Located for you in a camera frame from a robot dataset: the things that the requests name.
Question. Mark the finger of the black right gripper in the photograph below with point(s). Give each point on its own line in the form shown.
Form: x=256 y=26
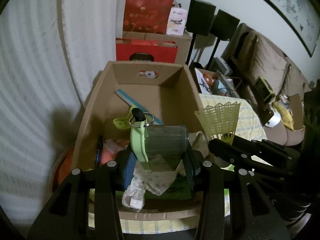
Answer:
x=265 y=144
x=229 y=154

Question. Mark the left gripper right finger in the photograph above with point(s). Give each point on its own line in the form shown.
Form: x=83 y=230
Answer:
x=193 y=163

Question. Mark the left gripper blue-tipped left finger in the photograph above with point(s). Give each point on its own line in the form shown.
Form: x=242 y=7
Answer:
x=126 y=161

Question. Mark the white floral cloth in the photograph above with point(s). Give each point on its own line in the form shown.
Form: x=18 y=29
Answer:
x=155 y=183

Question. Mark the yellow-green plastic shuttlecock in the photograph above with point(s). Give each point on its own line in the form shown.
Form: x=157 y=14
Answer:
x=220 y=121

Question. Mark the green teal squeegee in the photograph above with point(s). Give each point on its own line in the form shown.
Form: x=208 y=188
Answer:
x=124 y=123

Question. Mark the yellow plaid cloth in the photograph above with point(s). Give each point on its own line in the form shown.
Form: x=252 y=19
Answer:
x=249 y=127

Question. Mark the white rounded lamp device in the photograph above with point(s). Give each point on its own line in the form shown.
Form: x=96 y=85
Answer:
x=274 y=119

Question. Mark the yellow cloth on sofa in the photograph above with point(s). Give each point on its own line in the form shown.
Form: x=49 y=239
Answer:
x=286 y=117

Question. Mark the open cardboard box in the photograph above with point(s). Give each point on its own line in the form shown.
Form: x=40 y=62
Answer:
x=163 y=89

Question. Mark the green black radio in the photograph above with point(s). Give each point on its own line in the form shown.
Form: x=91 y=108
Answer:
x=264 y=89

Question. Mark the box of clutter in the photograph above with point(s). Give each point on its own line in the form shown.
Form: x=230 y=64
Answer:
x=217 y=80

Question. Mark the large brown cardboard box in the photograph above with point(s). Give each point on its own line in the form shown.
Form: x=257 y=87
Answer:
x=183 y=42

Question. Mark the red box with hole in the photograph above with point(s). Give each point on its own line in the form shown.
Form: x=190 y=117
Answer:
x=143 y=51

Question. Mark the black speaker right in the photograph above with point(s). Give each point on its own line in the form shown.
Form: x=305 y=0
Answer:
x=223 y=28

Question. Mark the black speaker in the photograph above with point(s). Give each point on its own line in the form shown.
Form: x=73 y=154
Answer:
x=223 y=28
x=199 y=21

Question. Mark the small white pink box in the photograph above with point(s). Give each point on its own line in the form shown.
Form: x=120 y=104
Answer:
x=176 y=21

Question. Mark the black speaker left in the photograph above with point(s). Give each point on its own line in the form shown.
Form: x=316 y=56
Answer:
x=199 y=21

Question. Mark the red gift bag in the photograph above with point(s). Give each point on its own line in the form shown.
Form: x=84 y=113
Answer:
x=147 y=16

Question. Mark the framed wall picture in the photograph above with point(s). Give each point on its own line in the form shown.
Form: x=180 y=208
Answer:
x=303 y=19

